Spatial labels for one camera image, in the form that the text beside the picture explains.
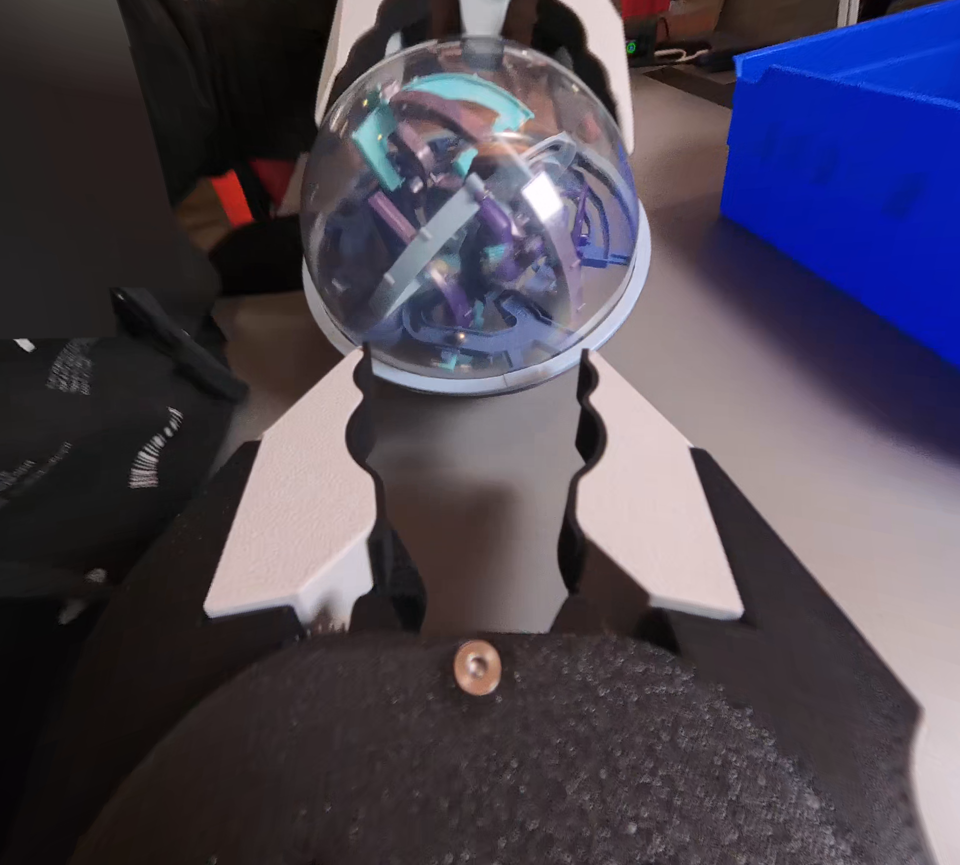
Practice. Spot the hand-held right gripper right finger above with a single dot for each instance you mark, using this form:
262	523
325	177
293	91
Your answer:
653	520

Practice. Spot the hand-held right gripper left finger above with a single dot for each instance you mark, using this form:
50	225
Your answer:
293	520

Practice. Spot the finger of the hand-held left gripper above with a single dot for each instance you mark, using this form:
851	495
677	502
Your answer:
368	3
593	25

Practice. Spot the clear maze ball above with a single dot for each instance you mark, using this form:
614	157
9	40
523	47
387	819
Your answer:
465	220

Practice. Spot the person in black jacket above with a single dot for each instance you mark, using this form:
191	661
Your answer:
90	445

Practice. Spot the blue plastic bin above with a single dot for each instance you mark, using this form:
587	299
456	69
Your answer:
855	160

